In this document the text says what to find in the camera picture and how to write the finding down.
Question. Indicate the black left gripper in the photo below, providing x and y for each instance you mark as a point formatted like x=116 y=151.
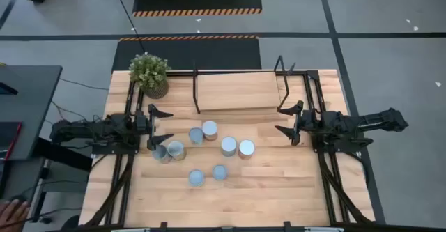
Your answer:
x=142 y=123

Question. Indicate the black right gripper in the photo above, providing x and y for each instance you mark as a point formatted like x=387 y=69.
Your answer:
x=307 y=120

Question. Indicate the tall tin can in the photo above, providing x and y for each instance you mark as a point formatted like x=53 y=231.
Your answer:
x=161 y=153

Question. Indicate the smiley face label can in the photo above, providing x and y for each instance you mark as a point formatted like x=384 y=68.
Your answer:
x=176 y=149

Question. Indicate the short tin can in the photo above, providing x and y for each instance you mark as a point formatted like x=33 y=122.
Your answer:
x=196 y=178
x=196 y=135

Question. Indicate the oranges label can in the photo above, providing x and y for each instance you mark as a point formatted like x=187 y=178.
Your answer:
x=210 y=129

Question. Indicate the corn label can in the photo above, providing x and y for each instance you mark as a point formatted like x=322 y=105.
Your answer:
x=246 y=148

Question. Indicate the cherries label can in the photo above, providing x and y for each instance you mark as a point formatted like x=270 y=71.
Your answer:
x=229 y=145

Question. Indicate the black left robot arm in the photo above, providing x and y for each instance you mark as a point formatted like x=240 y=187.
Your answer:
x=87 y=129

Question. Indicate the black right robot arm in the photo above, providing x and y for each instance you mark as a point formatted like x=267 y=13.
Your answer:
x=348 y=122

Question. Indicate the green plant in striped pot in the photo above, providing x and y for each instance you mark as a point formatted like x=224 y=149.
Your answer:
x=150 y=71

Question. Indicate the short teal tuna can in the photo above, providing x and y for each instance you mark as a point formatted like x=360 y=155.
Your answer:
x=220 y=172

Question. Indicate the black desk leg beam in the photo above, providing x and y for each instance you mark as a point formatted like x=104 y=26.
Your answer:
x=62 y=153

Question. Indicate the grey desk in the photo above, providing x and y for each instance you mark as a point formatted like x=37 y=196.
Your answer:
x=31 y=96

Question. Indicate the red-edged black tablet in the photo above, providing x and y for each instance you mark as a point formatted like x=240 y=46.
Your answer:
x=8 y=138

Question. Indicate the black flat device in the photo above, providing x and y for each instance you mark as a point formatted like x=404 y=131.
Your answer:
x=7 y=88

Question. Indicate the person's hand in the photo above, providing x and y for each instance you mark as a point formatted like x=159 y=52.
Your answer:
x=12 y=212

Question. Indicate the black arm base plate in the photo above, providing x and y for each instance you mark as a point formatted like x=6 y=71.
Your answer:
x=348 y=145
x=115 y=150

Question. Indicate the black aluminium rig frame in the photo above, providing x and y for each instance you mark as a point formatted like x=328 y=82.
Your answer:
x=179 y=73

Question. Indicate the wooden shelf with black frame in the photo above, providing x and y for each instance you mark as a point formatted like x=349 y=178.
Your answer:
x=237 y=91

